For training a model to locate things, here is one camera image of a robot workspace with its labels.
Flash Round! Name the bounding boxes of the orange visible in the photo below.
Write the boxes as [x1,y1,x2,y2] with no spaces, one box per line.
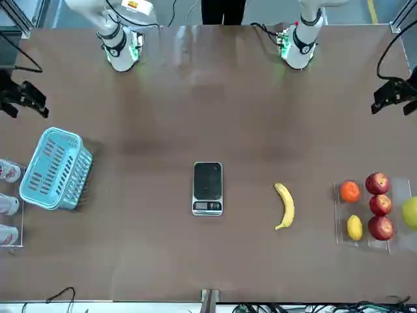
[340,180,361,203]

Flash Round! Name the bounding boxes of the black cable at arm foot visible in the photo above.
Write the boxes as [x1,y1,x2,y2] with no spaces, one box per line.
[250,22,281,45]

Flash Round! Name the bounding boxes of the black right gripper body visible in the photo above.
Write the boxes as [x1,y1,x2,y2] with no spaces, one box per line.
[0,68,23,106]

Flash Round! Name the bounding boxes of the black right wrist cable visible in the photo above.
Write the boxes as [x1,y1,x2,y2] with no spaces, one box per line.
[0,32,44,74]

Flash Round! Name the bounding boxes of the white bottle with red label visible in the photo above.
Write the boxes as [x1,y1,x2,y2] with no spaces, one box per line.
[0,158,22,183]
[0,224,20,246]
[0,192,21,216]

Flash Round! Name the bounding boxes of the large green pomelo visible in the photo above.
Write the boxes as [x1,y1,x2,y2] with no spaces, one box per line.
[401,196,417,231]

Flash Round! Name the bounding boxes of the thin white cable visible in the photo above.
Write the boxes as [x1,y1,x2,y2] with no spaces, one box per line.
[184,0,200,25]

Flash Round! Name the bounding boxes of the black looped cable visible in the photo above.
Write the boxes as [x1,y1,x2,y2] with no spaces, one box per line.
[45,286,77,313]

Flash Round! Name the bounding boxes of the tangled black cables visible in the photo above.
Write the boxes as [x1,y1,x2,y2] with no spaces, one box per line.
[234,294,417,313]

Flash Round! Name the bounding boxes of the red apple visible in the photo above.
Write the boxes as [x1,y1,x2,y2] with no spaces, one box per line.
[364,172,391,196]
[369,194,393,216]
[367,215,394,242]

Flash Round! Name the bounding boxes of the clear plastic tray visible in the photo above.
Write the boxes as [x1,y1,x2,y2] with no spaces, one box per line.
[364,177,397,251]
[390,177,417,254]
[333,180,366,246]

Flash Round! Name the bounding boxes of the person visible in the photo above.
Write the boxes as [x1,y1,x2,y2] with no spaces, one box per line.
[201,0,247,26]

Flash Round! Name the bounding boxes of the yellow lemon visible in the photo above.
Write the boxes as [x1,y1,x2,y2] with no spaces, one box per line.
[347,214,364,242]

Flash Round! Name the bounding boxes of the aluminium frame post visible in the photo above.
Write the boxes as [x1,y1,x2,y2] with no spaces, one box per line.
[0,0,44,38]
[388,0,417,34]

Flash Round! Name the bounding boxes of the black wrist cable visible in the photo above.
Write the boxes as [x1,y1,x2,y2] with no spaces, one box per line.
[0,32,44,74]
[376,19,417,81]

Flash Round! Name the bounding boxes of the grey metal table bracket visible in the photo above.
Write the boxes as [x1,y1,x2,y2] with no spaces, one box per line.
[200,288,222,313]

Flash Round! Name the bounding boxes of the yellow banana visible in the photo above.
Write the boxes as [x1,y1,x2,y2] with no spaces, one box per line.
[273,182,296,231]

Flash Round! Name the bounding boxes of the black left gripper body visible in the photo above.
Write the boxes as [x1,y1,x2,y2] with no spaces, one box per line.
[392,76,417,106]

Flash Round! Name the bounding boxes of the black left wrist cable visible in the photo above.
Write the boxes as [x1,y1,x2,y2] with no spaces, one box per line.
[376,19,417,81]

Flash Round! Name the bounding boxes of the light blue plastic basket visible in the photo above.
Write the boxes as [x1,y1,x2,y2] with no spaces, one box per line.
[19,127,94,211]

